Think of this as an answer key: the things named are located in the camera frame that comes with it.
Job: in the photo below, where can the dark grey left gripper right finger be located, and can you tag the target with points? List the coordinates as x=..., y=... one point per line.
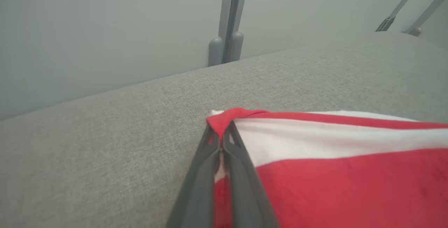
x=245, y=193

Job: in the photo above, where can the red Bulls basketball jersey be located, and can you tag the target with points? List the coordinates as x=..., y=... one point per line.
x=350, y=186

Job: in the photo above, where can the grey metal partition post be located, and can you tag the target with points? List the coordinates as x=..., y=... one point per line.
x=227, y=18

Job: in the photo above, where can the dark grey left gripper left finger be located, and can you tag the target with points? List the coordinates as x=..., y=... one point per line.
x=199, y=193

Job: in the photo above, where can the thin grey metal brace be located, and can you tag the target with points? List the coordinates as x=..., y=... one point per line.
x=386, y=24
x=415, y=31

